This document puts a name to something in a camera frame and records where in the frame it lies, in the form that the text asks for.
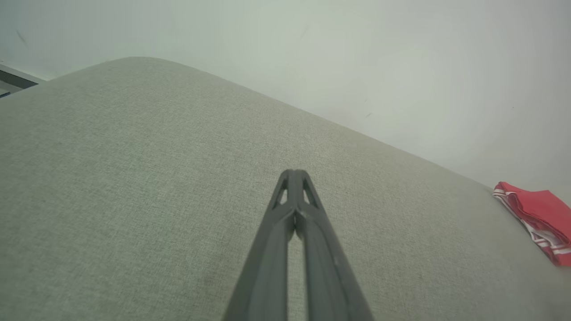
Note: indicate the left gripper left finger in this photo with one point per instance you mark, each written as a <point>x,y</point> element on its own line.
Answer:
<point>267,267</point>

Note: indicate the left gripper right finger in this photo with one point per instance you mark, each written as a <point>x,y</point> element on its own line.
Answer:
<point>325,276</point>

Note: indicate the red Bulls basketball jersey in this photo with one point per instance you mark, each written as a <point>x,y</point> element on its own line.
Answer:
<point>542,209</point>

